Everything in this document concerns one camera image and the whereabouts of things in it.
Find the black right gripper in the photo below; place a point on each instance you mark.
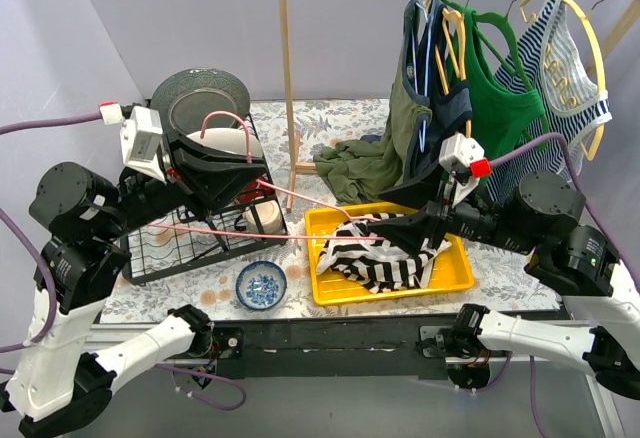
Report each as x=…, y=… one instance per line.
x=439, y=219

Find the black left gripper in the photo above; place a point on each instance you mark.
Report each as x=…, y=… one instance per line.
x=173, y=164

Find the olive green tank top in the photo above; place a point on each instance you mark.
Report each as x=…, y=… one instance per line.
x=356, y=171

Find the black white striped tank top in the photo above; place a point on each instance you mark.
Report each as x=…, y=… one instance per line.
x=377, y=265

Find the light blue wire hanger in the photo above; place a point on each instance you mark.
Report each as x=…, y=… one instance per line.
x=415, y=73

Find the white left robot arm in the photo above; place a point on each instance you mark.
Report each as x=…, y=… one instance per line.
x=58, y=387

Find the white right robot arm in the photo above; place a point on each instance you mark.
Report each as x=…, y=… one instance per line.
x=578, y=262

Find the navy blue tank top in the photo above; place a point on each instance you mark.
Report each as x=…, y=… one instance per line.
x=414, y=165

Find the yellow plastic hanger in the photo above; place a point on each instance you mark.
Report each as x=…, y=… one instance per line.
x=455, y=48

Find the green plastic hanger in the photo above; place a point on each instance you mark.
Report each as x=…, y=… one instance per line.
x=501, y=22

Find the navy white striped tank top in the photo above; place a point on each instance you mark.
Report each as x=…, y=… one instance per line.
x=574, y=105

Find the white ceramic plate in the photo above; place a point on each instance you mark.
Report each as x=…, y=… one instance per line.
x=229, y=140

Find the red cup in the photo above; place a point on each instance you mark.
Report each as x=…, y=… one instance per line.
x=253, y=191

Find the yellow plastic tray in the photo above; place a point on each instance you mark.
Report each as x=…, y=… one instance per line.
x=451, y=271

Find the dark green patterned plate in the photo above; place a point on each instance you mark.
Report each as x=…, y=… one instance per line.
x=184, y=99

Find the beige ceramic mug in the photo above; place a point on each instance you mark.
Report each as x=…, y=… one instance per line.
x=263, y=218

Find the blue white patterned bowl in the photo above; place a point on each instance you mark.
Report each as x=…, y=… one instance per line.
x=261, y=285

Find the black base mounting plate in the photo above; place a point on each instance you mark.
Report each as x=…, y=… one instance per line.
x=340, y=347

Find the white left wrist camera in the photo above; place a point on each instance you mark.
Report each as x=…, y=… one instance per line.
x=140, y=139

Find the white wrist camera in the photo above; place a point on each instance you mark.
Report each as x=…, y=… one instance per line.
x=464, y=160
x=140, y=139

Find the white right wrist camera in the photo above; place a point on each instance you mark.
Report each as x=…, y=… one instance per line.
x=464, y=160

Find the black wire dish rack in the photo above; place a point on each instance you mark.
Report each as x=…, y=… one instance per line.
x=183, y=239

